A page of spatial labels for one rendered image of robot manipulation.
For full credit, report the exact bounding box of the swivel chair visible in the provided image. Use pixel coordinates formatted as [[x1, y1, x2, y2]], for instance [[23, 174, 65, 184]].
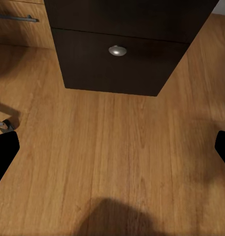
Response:
[[0, 119, 16, 133]]

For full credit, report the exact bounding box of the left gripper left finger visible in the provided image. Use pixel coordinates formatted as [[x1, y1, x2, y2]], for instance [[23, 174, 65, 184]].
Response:
[[0, 131, 20, 180]]

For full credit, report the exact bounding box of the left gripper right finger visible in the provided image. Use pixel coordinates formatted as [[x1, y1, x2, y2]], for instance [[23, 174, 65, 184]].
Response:
[[215, 131, 225, 162]]

